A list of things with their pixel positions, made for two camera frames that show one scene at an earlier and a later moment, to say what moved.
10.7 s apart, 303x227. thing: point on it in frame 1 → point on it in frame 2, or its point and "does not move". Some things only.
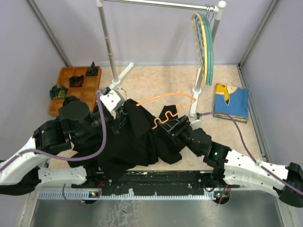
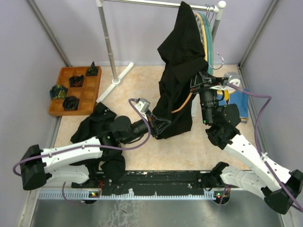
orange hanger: x=177 y=106 → x=183 y=105
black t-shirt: x=136 y=140 → x=183 y=46
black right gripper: x=183 y=123 → x=202 y=81
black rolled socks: x=69 y=99 does not move
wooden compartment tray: x=87 y=93 does not move
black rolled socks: x=76 y=81 does not move
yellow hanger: x=205 y=45 does not move
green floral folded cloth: x=58 y=91 does not move
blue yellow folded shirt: x=232 y=100 does not move
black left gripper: x=120 y=120 → x=157 y=125
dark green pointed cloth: x=92 y=70 does not move
